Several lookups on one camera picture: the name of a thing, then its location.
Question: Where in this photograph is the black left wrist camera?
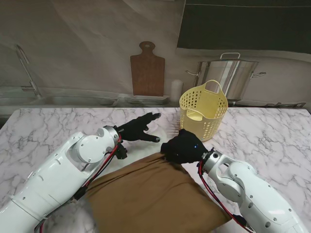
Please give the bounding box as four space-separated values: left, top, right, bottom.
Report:
115 143 129 160

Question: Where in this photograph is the large steel stockpot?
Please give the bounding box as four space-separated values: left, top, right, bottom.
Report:
186 52 267 102

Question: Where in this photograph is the brown wooden cutting board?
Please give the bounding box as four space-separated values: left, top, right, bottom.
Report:
130 41 166 97

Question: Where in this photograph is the brown pillowcase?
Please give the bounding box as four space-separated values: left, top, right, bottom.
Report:
85 152 233 233

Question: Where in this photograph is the steel kitchen sink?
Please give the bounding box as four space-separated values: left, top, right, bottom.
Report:
0 94 121 107

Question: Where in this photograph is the black stove grate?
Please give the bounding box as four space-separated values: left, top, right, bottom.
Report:
266 101 307 109

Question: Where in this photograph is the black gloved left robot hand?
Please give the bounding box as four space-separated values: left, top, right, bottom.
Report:
116 112 162 143

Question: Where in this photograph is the yellow perforated laundry basket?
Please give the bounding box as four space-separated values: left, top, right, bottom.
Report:
179 79 229 143

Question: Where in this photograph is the red left arm cable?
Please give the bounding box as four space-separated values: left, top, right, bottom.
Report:
38 133 122 231

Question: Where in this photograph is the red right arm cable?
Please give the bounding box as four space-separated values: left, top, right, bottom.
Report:
198 161 253 229

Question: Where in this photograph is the stack of white plates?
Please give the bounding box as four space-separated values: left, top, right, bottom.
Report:
123 95 171 105

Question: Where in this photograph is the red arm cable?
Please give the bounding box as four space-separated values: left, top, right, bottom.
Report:
198 161 253 229
38 133 122 231

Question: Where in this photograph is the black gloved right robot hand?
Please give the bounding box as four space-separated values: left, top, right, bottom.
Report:
160 129 210 165

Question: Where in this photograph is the chrome kitchen faucet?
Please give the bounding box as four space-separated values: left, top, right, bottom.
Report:
15 44 42 100

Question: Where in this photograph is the dark range hood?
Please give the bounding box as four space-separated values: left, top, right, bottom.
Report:
175 0 311 55

